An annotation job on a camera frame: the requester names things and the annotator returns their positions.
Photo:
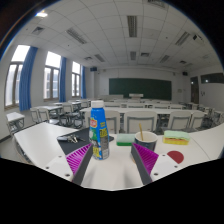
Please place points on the flat round red coaster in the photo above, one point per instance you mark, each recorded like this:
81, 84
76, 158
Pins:
175, 156

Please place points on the wooden stir stick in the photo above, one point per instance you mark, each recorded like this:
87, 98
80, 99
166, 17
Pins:
141, 131

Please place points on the black wall speaker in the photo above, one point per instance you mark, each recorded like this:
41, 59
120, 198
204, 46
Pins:
184, 73
93, 69

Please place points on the navy mug white inside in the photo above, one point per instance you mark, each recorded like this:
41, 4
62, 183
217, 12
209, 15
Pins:
148, 144

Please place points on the group of classroom desks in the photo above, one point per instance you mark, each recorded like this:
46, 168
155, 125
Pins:
50, 108

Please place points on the group of classroom chairs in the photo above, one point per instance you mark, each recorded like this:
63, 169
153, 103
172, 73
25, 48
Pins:
140, 121

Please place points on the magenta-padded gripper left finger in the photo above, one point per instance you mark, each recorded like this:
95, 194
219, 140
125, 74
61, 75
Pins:
76, 160

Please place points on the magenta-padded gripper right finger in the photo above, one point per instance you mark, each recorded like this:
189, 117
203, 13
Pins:
148, 159

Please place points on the blue drink bottle white cap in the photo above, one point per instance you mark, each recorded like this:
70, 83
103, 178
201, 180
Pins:
99, 133

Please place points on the yellow sponge green top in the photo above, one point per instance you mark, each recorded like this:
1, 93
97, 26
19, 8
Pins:
176, 138

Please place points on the ceiling projector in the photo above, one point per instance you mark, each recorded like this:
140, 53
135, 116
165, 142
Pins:
198, 37

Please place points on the dark wall window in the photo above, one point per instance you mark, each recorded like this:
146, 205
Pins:
213, 78

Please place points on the tall window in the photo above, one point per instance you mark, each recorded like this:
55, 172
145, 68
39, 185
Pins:
76, 80
51, 78
13, 80

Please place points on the group of ceiling lights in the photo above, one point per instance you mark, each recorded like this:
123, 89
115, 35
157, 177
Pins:
132, 26

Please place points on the blue curtain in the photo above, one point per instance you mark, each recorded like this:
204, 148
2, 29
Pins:
83, 82
26, 80
62, 80

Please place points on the green chalkboard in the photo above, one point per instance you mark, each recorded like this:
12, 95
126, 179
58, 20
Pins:
140, 88

